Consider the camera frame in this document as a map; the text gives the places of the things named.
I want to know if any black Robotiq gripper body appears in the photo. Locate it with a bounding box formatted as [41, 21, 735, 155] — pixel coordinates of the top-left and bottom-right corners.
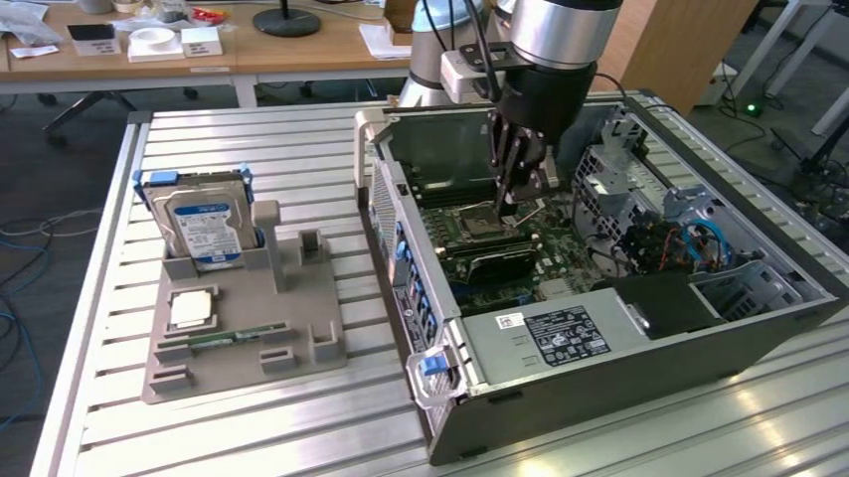
[495, 64, 595, 148]

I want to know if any green expansion card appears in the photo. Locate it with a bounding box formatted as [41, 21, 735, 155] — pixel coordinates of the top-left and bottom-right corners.
[436, 242, 535, 287]

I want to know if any CPU socket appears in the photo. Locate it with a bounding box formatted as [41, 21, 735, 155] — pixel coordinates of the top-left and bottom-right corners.
[450, 201, 516, 244]

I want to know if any RAM stick with white label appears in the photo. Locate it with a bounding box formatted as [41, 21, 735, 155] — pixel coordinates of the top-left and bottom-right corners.
[444, 238, 539, 262]

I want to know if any green motherboard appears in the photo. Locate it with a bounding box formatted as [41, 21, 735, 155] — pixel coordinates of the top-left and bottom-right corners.
[410, 173, 598, 317]

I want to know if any wooden cabinet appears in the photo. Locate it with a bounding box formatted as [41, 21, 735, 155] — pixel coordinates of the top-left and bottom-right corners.
[595, 0, 761, 116]

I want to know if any white paper stack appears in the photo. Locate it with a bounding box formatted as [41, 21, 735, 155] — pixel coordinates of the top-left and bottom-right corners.
[358, 22, 414, 62]

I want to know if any brown cardboard box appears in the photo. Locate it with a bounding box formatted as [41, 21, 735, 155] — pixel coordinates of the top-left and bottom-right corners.
[383, 0, 419, 34]

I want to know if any wooden desk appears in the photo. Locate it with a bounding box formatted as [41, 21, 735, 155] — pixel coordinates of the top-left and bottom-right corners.
[0, 0, 240, 95]
[231, 0, 601, 108]

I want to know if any black plastic air shroud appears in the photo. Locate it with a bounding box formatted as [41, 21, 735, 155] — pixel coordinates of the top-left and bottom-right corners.
[609, 271, 726, 342]

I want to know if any grey power supply unit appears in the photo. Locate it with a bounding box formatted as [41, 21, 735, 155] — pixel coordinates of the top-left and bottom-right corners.
[456, 289, 658, 388]

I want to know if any black round lamp base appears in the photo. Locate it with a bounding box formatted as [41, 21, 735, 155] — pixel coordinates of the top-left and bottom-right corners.
[251, 0, 323, 38]

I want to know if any silver disk bay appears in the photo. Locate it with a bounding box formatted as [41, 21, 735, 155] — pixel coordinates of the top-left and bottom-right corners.
[686, 257, 807, 324]

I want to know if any open dark PC case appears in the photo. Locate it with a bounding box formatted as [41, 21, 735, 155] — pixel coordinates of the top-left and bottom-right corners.
[354, 87, 849, 468]

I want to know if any hard disk with blue caddy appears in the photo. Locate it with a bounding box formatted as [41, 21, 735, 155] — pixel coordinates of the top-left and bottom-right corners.
[129, 168, 267, 272]

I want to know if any plain white box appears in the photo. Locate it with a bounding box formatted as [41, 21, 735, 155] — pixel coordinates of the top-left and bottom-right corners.
[179, 27, 224, 59]

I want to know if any flat white box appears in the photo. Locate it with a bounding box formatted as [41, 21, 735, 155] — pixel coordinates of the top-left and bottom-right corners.
[125, 39, 187, 64]

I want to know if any white tape roll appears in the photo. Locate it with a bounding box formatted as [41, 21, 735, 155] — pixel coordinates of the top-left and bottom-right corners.
[129, 27, 175, 50]

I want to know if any silver CPU chip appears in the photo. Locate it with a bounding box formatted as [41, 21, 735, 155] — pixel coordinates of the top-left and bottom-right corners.
[168, 291, 217, 329]

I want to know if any green RAM stick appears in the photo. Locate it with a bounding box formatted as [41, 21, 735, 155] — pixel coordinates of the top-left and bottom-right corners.
[157, 322, 291, 352]

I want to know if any grey plastic parts rack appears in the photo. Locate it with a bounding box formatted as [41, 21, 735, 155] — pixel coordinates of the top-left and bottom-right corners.
[140, 198, 350, 406]

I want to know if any black office chair base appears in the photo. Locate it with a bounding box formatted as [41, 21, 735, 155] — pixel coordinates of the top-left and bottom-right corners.
[40, 87, 200, 146]

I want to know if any white box with black top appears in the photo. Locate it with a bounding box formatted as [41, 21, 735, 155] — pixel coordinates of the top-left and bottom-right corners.
[68, 23, 121, 57]

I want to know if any clear plastic bag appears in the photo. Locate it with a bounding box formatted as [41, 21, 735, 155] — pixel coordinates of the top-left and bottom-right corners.
[0, 2, 65, 46]

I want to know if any black cable behind case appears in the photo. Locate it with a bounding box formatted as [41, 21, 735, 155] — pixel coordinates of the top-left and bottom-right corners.
[591, 72, 671, 108]

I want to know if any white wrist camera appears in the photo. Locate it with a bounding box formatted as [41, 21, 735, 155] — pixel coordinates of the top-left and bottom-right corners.
[440, 48, 500, 104]

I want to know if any blue SATA wire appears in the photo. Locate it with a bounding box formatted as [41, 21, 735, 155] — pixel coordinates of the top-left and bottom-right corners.
[685, 217, 733, 273]

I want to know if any white desk frame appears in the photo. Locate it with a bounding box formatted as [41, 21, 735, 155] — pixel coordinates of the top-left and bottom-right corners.
[726, 0, 849, 136]

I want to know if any blue floor cable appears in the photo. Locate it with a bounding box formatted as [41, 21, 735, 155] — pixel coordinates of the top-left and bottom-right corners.
[0, 238, 53, 428]

